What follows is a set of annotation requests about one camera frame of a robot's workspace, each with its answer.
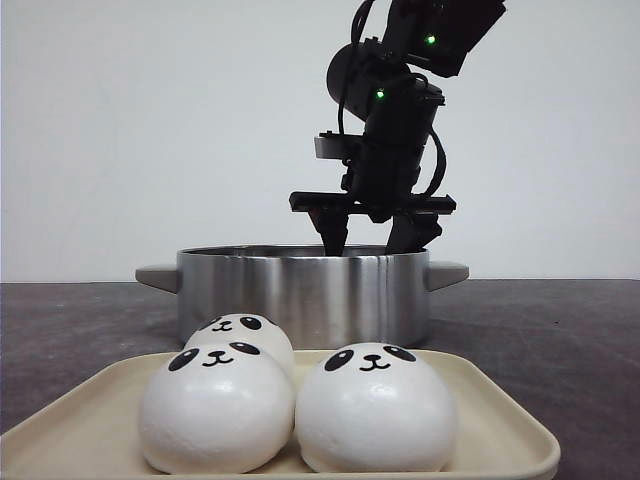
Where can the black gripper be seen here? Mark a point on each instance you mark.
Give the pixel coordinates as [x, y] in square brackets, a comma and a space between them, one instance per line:
[378, 183]

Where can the white panda bun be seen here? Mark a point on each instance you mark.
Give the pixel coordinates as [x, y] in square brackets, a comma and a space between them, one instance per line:
[252, 328]
[375, 407]
[217, 408]

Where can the stainless steel steamer pot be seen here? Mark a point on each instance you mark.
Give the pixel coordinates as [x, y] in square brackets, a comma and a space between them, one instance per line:
[320, 301]

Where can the beige plastic tray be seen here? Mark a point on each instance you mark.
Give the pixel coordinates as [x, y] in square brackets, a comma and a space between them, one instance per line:
[93, 431]

